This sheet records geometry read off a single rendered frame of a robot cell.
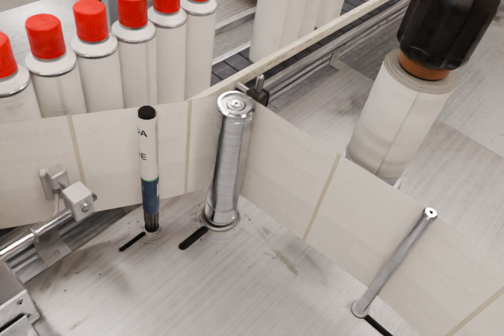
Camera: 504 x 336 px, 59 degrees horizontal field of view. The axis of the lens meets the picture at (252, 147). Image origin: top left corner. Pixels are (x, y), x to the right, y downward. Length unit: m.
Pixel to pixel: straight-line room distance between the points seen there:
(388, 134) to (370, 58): 0.45
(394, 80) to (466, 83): 0.52
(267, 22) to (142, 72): 0.26
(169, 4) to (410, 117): 0.31
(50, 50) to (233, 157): 0.21
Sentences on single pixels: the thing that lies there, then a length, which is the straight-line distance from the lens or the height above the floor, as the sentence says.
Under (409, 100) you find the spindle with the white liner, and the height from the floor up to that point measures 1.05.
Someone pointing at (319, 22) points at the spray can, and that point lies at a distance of 0.92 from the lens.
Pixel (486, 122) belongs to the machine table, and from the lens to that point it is 0.95.
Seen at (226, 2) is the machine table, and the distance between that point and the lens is 1.07.
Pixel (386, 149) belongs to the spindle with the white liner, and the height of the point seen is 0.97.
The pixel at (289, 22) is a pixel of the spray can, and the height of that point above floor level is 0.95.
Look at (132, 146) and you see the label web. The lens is 0.45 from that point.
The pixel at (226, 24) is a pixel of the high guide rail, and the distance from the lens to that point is 0.73.
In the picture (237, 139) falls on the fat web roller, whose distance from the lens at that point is 0.43.
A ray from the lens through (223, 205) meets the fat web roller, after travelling 0.51.
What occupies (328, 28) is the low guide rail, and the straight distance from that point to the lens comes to 0.88.
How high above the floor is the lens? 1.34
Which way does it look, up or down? 46 degrees down
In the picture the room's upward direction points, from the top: 11 degrees clockwise
